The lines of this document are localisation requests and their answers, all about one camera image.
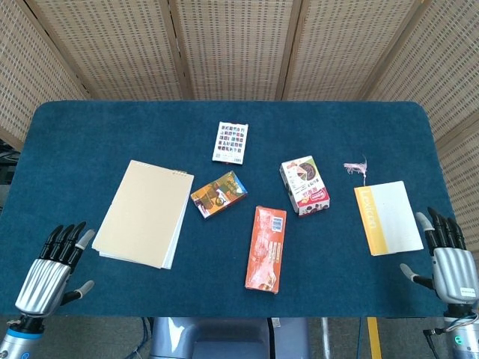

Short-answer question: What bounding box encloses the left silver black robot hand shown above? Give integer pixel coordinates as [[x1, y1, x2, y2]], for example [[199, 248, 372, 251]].
[[13, 221, 97, 319]]

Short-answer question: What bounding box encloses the orange blue illustrated box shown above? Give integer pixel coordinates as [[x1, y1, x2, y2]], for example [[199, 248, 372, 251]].
[[190, 171, 248, 221]]

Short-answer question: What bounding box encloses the long orange snack box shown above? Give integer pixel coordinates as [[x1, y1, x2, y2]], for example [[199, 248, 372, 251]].
[[245, 205, 288, 295]]

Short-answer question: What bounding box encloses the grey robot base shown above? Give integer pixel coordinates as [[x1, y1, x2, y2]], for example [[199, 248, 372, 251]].
[[149, 316, 311, 359]]

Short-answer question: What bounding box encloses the yellow floor tape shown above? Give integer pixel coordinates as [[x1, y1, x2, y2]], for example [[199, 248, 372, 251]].
[[366, 316, 382, 359]]

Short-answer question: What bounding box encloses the pink tassel bookmark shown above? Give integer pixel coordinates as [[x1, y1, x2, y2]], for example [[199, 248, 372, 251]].
[[344, 153, 370, 186]]

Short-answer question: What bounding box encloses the blue cable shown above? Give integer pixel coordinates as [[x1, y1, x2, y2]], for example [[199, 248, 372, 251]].
[[123, 316, 153, 359]]

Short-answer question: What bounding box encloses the yellow white Lexicon book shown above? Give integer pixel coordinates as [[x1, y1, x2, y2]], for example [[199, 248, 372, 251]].
[[353, 180, 424, 257]]

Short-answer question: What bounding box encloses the white picture grid card box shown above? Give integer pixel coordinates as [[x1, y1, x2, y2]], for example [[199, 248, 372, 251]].
[[211, 121, 249, 165]]

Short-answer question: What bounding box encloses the tan notebook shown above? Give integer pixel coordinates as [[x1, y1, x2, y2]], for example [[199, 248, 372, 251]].
[[91, 159, 195, 270]]

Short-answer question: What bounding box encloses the blue carpeted table surface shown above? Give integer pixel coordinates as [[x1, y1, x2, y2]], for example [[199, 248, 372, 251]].
[[0, 99, 467, 319]]

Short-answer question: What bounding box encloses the dark background equipment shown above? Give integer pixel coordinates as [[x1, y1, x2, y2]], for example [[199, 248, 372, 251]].
[[0, 140, 22, 205]]

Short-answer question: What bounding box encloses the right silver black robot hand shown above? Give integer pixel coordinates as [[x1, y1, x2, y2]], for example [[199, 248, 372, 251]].
[[399, 206, 479, 306]]

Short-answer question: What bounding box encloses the woven wooden folding screen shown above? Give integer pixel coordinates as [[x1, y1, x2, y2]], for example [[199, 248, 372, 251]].
[[0, 0, 479, 255]]

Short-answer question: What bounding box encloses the white red cookie box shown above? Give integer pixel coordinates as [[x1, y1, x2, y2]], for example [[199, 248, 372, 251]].
[[279, 155, 331, 218]]

